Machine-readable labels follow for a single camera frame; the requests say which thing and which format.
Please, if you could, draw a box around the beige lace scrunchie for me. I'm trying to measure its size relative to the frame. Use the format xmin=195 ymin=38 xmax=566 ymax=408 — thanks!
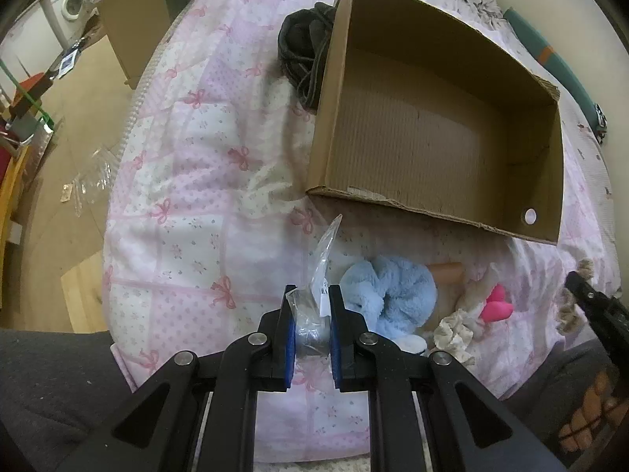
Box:
xmin=557 ymin=258 xmax=594 ymax=336

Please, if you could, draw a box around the clear plastic bag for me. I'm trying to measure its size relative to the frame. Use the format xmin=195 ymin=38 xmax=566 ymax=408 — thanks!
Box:
xmin=287 ymin=214 xmax=342 ymax=359

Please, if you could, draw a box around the light blue fluffy scrunchie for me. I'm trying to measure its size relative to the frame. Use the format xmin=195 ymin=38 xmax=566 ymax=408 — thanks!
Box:
xmin=340 ymin=256 xmax=438 ymax=340

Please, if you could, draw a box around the cream white scrunchie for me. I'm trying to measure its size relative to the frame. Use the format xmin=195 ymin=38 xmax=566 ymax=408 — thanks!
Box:
xmin=433 ymin=309 xmax=478 ymax=368

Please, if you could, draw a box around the person's right hand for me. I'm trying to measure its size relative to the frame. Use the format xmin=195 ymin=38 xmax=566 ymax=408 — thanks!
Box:
xmin=557 ymin=371 xmax=628 ymax=454

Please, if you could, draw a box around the pink patterned quilt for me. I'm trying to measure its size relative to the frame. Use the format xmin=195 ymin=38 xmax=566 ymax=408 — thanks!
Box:
xmin=101 ymin=0 xmax=622 ymax=464

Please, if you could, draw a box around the teal bolster pillow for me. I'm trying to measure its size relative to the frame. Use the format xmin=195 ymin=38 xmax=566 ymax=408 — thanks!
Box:
xmin=503 ymin=7 xmax=607 ymax=145

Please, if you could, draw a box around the person's grey trouser leg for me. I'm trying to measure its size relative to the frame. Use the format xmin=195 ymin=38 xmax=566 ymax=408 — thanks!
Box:
xmin=1 ymin=329 xmax=131 ymax=471

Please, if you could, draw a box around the clear plastic wrap on floor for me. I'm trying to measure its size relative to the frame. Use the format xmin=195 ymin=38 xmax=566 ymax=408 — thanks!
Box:
xmin=60 ymin=147 xmax=120 ymax=218

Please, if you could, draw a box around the brown cardboard box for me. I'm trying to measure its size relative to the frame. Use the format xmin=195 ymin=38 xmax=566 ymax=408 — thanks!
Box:
xmin=306 ymin=0 xmax=564 ymax=244

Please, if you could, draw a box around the dark grey clothing bundle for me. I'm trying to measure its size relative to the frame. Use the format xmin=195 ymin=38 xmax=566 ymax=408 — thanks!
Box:
xmin=277 ymin=2 xmax=336 ymax=113

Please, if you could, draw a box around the small cardboard box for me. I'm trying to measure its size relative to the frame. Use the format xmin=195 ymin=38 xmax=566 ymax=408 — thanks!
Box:
xmin=97 ymin=0 xmax=171 ymax=89

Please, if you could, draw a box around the white washing machine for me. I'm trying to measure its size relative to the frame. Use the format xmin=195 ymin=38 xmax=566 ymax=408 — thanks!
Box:
xmin=42 ymin=0 xmax=93 ymax=48

